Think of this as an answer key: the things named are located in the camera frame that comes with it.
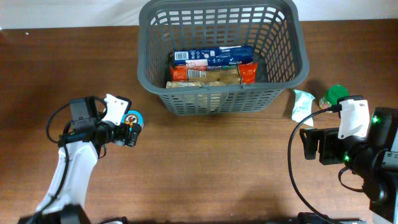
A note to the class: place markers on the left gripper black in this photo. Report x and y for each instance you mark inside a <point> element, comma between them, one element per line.
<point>122,135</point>

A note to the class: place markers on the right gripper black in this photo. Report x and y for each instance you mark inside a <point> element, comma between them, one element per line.
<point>328,138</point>

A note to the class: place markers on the small round blue tin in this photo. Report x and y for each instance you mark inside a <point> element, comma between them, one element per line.
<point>132,117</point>

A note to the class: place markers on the rice bag beige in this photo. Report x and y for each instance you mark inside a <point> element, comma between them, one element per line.
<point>191,96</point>

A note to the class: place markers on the spaghetti pack red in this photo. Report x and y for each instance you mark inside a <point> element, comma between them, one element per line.
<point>229,75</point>

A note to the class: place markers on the tissue multipack blue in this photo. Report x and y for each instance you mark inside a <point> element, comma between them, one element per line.
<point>218,56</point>

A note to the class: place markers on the grey plastic basket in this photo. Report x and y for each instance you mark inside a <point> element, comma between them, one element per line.
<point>271,27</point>

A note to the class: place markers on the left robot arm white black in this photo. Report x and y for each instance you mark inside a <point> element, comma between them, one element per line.
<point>95,123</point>

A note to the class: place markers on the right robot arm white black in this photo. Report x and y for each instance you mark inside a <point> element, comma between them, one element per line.
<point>373,158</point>

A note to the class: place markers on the white teal wrapped packet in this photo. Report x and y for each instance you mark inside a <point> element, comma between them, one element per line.
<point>302,106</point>

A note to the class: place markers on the green lid jar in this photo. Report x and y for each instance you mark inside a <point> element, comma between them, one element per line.
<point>332,95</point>

